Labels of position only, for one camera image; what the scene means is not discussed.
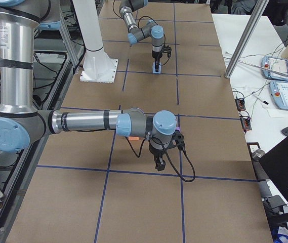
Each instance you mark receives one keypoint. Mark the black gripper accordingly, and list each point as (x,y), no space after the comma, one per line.
(156,54)
(157,152)

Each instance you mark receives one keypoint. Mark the light blue foam block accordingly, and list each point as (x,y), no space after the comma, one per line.
(156,69)

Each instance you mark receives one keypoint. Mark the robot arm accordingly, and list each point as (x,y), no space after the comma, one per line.
(22,124)
(141,27)

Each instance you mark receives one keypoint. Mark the orange foam block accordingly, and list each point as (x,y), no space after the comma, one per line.
(133,138)

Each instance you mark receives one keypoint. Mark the orange power connector box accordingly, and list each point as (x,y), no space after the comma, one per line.
(240,104)

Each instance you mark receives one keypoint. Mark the black marker pen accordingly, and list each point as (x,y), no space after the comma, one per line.
(260,98)

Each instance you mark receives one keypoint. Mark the upper teach pendant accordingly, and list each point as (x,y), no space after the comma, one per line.
(275,68)

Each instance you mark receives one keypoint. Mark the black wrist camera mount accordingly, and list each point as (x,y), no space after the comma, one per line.
(178,140)

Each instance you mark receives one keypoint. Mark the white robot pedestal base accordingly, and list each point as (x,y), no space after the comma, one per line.
(97,65)

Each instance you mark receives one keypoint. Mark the aluminium frame post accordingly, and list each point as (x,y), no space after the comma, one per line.
(246,35)

